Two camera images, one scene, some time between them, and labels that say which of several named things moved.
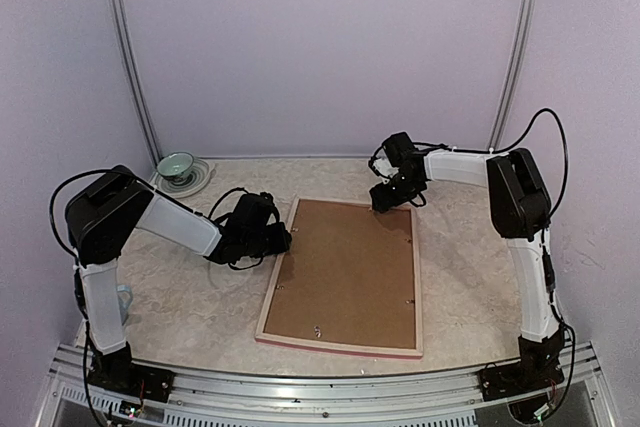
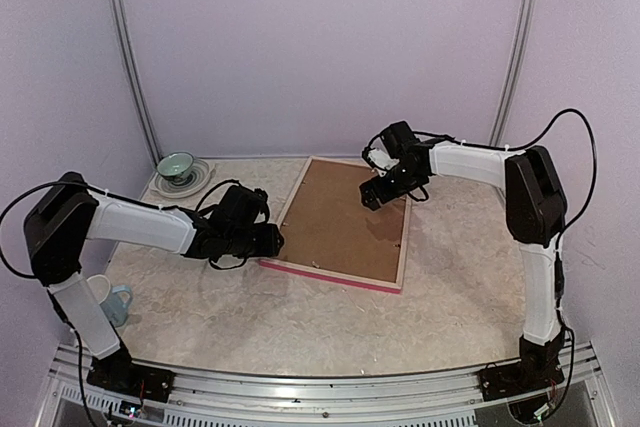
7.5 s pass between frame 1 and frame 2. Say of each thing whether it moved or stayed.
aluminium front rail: stayed
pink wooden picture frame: moved
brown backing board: moved
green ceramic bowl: stayed
